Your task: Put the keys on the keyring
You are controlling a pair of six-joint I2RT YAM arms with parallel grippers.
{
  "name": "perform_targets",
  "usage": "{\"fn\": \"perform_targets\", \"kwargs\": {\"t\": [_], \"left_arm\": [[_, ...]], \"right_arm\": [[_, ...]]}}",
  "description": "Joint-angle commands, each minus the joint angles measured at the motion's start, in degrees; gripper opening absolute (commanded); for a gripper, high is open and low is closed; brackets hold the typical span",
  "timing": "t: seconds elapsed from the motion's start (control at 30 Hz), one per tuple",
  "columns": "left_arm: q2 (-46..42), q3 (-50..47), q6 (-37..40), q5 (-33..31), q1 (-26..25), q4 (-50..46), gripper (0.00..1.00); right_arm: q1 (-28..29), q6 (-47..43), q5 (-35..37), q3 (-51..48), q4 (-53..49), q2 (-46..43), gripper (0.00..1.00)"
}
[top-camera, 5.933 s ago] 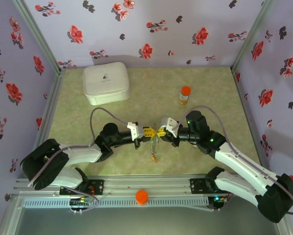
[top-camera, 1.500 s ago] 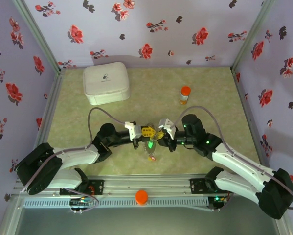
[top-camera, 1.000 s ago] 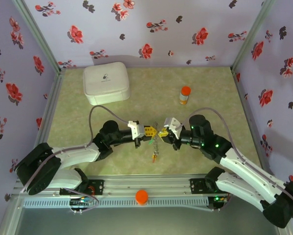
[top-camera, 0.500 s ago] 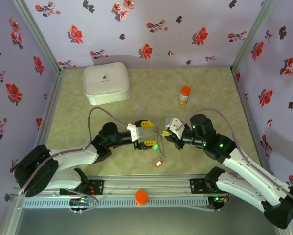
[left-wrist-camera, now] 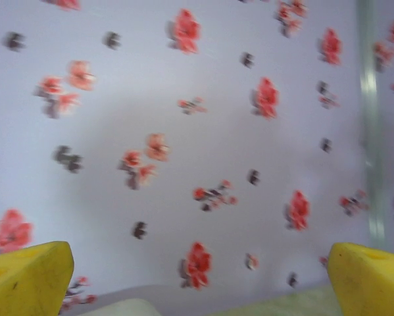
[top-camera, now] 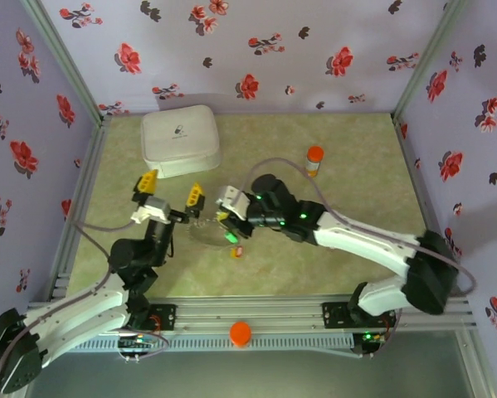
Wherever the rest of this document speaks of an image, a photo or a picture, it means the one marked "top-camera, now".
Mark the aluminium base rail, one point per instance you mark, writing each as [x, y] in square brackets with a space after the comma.
[252, 311]

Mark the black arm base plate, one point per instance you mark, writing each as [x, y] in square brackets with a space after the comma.
[165, 317]
[333, 315]

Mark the grey metal sheet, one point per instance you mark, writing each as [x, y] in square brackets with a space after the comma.
[252, 377]

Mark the small controller circuit board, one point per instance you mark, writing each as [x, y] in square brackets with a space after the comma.
[370, 339]
[136, 342]

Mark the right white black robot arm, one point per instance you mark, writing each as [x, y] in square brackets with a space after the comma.
[368, 244]

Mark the aluminium frame post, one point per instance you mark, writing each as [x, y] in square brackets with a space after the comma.
[67, 62]
[426, 62]

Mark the orange-capped pill bottle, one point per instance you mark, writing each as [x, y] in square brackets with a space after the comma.
[314, 159]

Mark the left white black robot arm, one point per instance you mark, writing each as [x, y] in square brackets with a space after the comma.
[74, 319]

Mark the aluminium side rail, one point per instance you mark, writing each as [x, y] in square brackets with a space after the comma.
[428, 207]
[80, 199]

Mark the red and yellow key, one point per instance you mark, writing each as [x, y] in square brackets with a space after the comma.
[240, 251]

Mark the green-capped silver key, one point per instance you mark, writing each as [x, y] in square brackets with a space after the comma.
[230, 237]

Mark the white zippered pouch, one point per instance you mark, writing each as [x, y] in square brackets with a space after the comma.
[179, 141]

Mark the orange round button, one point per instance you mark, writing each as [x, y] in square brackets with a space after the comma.
[240, 333]

